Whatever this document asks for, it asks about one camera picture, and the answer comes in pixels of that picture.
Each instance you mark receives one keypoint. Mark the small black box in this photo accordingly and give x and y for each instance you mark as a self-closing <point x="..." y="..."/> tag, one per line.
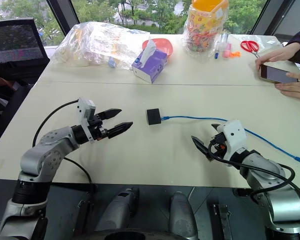
<point x="153" y="117"/>

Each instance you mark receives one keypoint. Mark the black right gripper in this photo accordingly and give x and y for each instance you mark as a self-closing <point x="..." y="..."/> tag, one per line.
<point x="218" y="146"/>

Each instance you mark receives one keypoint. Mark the bag of colourful snacks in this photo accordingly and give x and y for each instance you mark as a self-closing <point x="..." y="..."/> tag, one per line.
<point x="205" y="35"/>

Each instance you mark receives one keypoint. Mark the person's right hand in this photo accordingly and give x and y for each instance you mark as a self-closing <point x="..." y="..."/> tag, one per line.
<point x="282" y="53"/>

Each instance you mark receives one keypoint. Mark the large clear plastic bag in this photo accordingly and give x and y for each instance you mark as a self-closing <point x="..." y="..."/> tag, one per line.
<point x="95" y="45"/>

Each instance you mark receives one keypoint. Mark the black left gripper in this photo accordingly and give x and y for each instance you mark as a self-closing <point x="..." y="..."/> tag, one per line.
<point x="97" y="130"/>

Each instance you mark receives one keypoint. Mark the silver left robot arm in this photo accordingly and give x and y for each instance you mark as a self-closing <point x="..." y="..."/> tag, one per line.
<point x="40" y="155"/>

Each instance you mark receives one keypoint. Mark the smartphone with dark screen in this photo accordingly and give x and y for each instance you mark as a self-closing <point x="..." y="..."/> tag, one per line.
<point x="277" y="73"/>

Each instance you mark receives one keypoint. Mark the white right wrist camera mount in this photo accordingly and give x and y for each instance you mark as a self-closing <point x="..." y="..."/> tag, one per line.
<point x="233" y="136"/>

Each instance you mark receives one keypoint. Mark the red plastic bowl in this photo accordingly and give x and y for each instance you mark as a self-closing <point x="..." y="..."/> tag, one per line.
<point x="162" y="46"/>

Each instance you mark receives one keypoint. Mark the flat clear plastic bag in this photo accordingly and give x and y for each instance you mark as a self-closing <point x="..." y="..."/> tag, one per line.
<point x="265" y="41"/>

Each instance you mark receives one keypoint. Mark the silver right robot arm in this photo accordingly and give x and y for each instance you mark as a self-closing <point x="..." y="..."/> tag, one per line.
<point x="277" y="190"/>

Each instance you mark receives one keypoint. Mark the grey rounded shape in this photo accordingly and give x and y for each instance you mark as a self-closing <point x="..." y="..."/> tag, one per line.
<point x="182" y="217"/>
<point x="117" y="212"/>

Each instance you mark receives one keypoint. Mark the black mesh office chair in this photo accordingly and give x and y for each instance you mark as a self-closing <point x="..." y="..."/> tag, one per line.
<point x="15" y="47"/>

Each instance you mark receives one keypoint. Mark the orange jar lid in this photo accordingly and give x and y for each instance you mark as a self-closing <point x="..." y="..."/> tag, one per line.
<point x="207" y="6"/>

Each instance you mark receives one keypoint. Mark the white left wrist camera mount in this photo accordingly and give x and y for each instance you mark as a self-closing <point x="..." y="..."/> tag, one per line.
<point x="85" y="110"/>

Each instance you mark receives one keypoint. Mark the black metal bracket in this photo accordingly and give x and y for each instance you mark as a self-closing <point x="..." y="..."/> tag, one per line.
<point x="223" y="220"/>
<point x="83" y="215"/>

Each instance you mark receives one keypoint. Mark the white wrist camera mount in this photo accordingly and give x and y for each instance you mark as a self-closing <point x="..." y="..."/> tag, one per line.
<point x="233" y="136"/>
<point x="85" y="110"/>

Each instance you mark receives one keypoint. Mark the blue-tipped pen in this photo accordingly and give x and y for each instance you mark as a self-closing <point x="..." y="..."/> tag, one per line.
<point x="216" y="51"/>

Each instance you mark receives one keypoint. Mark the purple tissue box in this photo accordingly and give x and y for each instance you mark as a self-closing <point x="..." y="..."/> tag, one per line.
<point x="150" y="66"/>

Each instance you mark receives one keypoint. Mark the small orange plastic clip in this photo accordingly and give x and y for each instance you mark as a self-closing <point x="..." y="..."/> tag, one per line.
<point x="235" y="54"/>

